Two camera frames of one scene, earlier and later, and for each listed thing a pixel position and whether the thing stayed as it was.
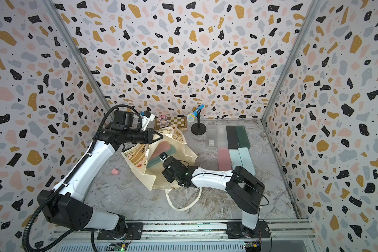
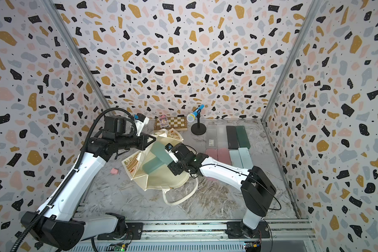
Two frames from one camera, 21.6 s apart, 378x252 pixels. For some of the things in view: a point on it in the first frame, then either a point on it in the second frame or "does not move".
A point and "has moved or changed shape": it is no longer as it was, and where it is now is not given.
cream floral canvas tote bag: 138,156 has moved or changed shape
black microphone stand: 198,128 does not move
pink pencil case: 163,146 → 213,153
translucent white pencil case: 222,140 does not move
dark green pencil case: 243,139 does not move
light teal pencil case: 235,159 does not move
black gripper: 148,115 → 140,117
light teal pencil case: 246,160 does not move
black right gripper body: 169,177 → 178,167
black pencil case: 233,143 does not move
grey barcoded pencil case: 211,136 does not move
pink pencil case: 224,160 does not move
